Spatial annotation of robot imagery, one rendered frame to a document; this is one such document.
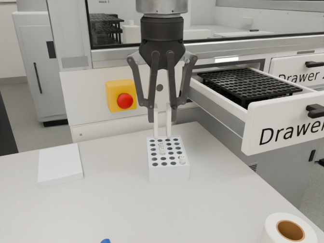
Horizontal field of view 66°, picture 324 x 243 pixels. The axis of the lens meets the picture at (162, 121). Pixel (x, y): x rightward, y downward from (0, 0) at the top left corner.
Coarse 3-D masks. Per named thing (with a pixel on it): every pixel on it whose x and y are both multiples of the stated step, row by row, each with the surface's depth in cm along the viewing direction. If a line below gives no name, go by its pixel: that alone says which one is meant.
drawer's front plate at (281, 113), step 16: (288, 96) 50; (304, 96) 50; (320, 96) 51; (256, 112) 46; (272, 112) 48; (288, 112) 50; (304, 112) 51; (256, 128) 48; (272, 128) 50; (320, 128) 55; (256, 144) 50; (272, 144) 52; (288, 144) 54
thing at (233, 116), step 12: (192, 72) 78; (264, 72) 78; (192, 84) 71; (192, 96) 72; (204, 96) 65; (216, 96) 60; (204, 108) 66; (216, 108) 61; (228, 108) 57; (240, 108) 53; (228, 120) 57; (240, 120) 53; (240, 132) 53
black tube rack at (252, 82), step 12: (204, 72) 76; (216, 72) 76; (228, 72) 76; (240, 72) 76; (252, 72) 76; (204, 84) 75; (216, 84) 66; (228, 84) 66; (240, 84) 66; (252, 84) 66; (264, 84) 66; (276, 84) 66; (288, 84) 66; (228, 96) 66; (276, 96) 66
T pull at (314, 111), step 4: (312, 104) 51; (316, 104) 51; (308, 108) 50; (312, 108) 49; (316, 108) 49; (320, 108) 49; (312, 112) 47; (316, 112) 47; (320, 112) 47; (308, 116) 48; (312, 116) 47; (316, 116) 47; (320, 116) 48
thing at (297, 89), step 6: (276, 90) 62; (282, 90) 62; (288, 90) 62; (294, 90) 62; (300, 90) 62; (240, 96) 58; (246, 96) 58; (252, 96) 58; (258, 96) 58; (264, 96) 59
